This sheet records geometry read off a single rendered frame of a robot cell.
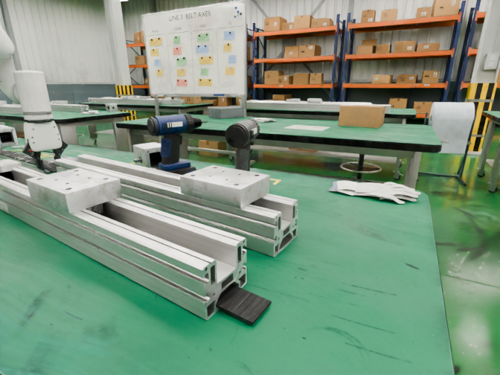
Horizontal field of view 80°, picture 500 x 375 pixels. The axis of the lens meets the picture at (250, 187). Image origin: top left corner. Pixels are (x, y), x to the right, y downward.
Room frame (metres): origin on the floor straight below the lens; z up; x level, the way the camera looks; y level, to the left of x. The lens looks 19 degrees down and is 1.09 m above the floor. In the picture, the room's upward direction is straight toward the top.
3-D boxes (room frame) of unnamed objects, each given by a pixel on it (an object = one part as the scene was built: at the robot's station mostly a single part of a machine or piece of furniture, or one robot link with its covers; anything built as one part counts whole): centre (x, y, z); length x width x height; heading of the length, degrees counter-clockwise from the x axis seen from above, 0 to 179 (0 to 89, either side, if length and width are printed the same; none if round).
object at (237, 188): (0.61, 0.05, 0.87); 0.16 x 0.11 x 0.07; 56
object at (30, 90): (1.06, 0.74, 1.07); 0.09 x 0.08 x 0.13; 62
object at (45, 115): (1.06, 0.73, 0.99); 0.09 x 0.08 x 0.03; 146
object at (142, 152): (1.10, 0.38, 0.83); 0.11 x 0.10 x 0.10; 134
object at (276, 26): (10.71, -1.56, 1.58); 2.83 x 0.98 x 3.15; 63
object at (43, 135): (1.06, 0.73, 0.93); 0.10 x 0.07 x 0.11; 146
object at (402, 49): (9.33, -4.23, 1.59); 2.83 x 0.98 x 3.17; 63
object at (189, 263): (0.59, 0.37, 0.82); 0.80 x 0.10 x 0.09; 56
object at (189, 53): (4.03, 0.69, 0.97); 1.50 x 0.50 x 1.95; 63
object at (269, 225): (0.75, 0.26, 0.82); 0.80 x 0.10 x 0.09; 56
